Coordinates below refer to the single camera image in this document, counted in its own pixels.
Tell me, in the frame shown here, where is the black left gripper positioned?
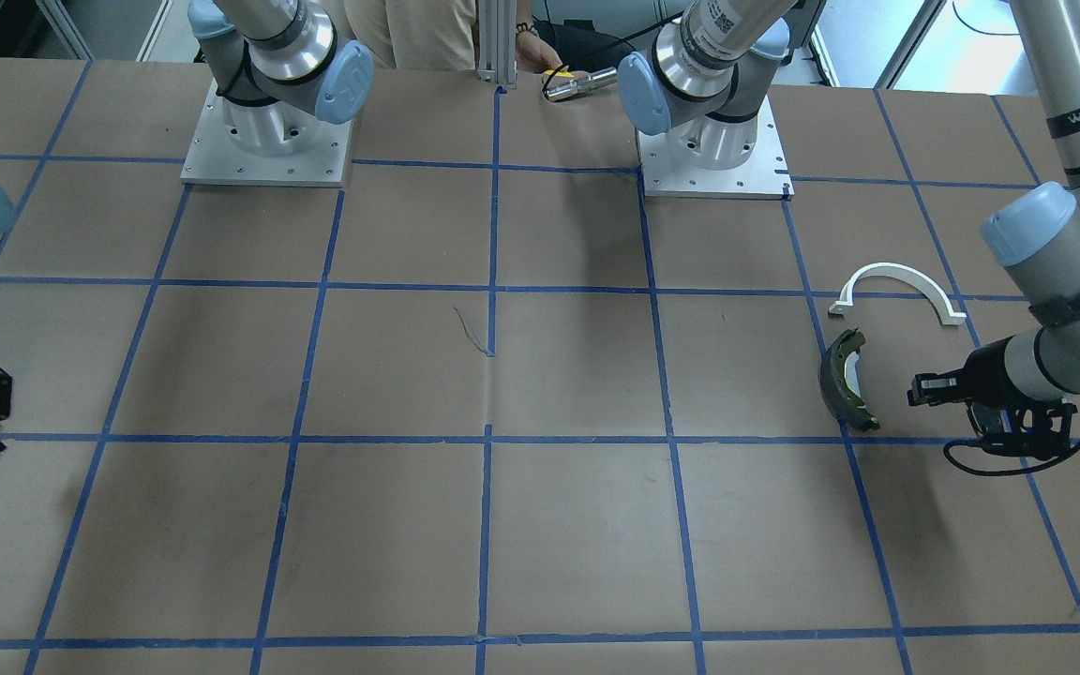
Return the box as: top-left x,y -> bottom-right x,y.
907,340 -> 1077,458

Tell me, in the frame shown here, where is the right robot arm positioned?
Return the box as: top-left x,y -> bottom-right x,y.
0,1 -> 374,456

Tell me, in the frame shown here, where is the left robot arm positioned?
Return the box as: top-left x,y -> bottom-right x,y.
618,1 -> 1080,471

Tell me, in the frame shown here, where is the green brake shoe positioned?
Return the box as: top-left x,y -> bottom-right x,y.
818,328 -> 881,431

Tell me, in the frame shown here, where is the silver flashlight tool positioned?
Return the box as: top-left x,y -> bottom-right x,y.
543,67 -> 618,103

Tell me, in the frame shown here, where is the person in beige shirt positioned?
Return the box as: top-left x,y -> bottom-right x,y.
343,0 -> 578,80

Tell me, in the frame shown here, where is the white curved plastic bracket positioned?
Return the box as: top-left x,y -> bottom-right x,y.
827,262 -> 968,326

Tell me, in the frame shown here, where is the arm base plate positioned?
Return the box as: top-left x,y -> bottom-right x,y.
636,97 -> 796,201
180,81 -> 354,188

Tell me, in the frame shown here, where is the aluminium frame post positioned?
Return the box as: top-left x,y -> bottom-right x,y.
476,1 -> 518,91

